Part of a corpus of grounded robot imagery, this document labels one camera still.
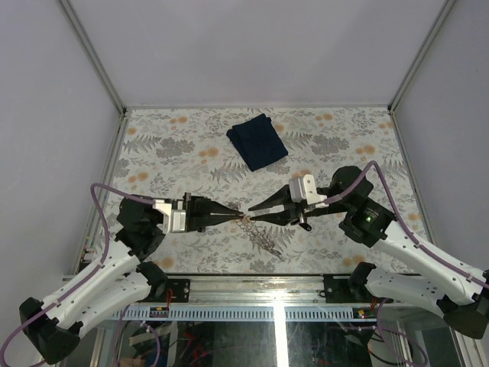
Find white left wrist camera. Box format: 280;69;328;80
153;199;187;234

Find steel disc with keyrings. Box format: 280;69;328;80
238;213;286;263

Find silver key black tag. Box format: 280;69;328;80
299;222;312;232

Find dark blue folded cloth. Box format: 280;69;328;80
226;114;288;171

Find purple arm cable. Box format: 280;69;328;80
0;183;157;364
324;160;489;364

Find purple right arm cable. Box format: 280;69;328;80
324;160;489;364

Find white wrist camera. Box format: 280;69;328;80
153;199;187;234
289;174;328;209

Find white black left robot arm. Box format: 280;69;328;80
19;193;243;365

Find aluminium mounting rail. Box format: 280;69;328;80
95;273;469;307

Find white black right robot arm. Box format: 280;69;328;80
250;166;488;339

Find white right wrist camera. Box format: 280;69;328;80
289;174;328;209

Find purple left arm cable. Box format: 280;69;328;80
0;183;157;364

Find white slotted cable duct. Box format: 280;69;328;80
109;305;355;322

